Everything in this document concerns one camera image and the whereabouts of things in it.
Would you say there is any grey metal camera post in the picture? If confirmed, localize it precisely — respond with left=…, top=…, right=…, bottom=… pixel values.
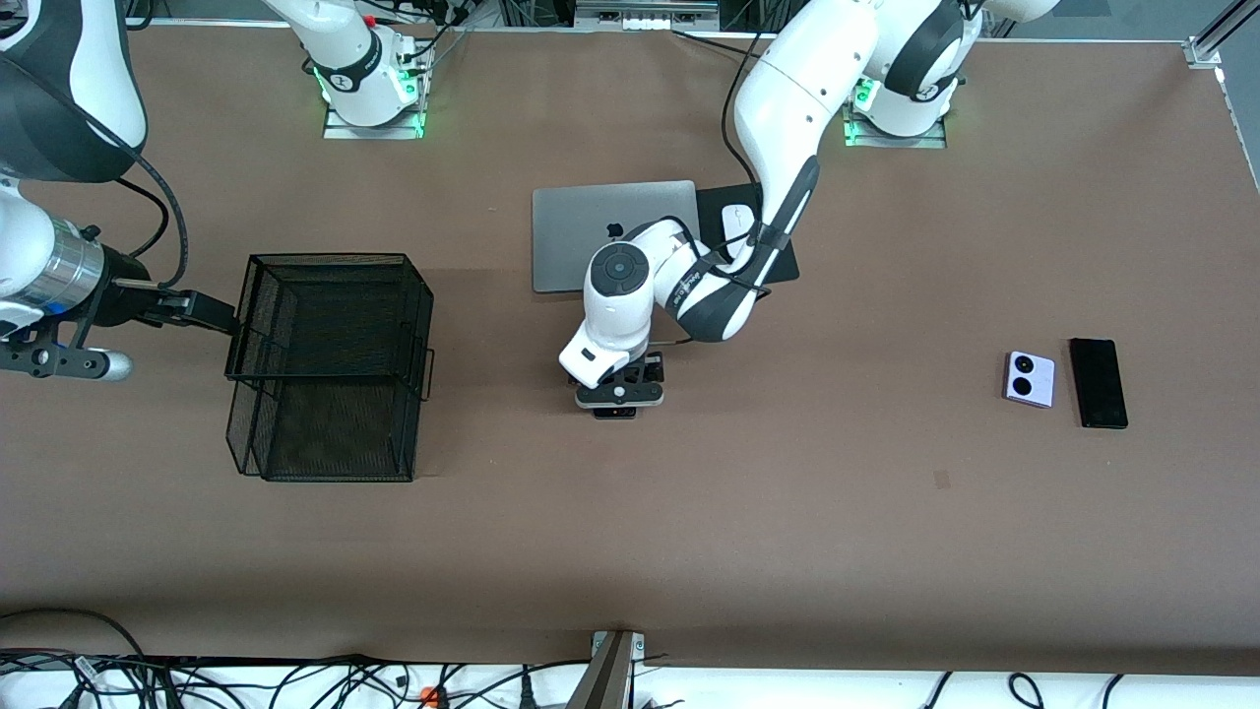
left=566, top=630, right=647, bottom=709

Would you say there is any silver aluminium frame profile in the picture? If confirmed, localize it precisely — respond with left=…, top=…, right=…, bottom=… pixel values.
left=1196, top=0, right=1260, bottom=50

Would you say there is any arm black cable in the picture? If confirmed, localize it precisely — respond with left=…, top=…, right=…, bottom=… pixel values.
left=645, top=28, right=788, bottom=346
left=0, top=49, right=190, bottom=290

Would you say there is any black base cable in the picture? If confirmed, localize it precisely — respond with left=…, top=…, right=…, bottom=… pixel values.
left=394, top=0, right=473, bottom=70

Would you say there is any silver closed laptop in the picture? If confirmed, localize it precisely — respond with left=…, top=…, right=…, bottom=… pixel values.
left=532, top=179, right=704, bottom=294

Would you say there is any lilac flip phone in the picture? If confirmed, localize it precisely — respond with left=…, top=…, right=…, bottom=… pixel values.
left=1002, top=351, right=1056, bottom=409

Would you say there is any silver box on frame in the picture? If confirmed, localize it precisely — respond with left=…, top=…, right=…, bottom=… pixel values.
left=575, top=0, right=720, bottom=31

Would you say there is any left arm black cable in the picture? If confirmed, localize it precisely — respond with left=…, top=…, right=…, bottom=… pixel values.
left=645, top=28, right=788, bottom=346

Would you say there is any black mouse pad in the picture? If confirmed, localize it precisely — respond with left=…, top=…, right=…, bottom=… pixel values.
left=695, top=180, right=800, bottom=292

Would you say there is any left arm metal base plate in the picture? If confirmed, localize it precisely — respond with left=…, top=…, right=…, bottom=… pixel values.
left=844, top=110, right=948, bottom=151

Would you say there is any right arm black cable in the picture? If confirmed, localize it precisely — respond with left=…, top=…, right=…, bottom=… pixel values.
left=0, top=49, right=190, bottom=290

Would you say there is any white computer mouse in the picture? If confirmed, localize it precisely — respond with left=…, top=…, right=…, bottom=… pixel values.
left=722, top=203, right=757, bottom=260

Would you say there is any large black smartphone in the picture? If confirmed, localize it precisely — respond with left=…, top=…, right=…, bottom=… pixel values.
left=1069, top=338, right=1130, bottom=430

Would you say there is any black looped floor cable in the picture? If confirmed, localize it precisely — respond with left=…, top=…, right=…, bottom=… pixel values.
left=266, top=662, right=414, bottom=709
left=433, top=662, right=592, bottom=709

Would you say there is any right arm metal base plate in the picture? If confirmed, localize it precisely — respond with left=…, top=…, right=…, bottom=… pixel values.
left=323, top=98, right=426, bottom=141

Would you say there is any long black table cable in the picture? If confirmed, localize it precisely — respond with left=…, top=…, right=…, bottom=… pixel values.
left=672, top=30, right=754, bottom=55

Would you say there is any thick black floor cable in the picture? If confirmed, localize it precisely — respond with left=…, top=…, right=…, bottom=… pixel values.
left=0, top=608, right=149, bottom=661

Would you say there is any black mesh two-tier organizer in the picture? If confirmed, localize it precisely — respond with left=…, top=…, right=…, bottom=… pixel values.
left=224, top=253, right=436, bottom=483

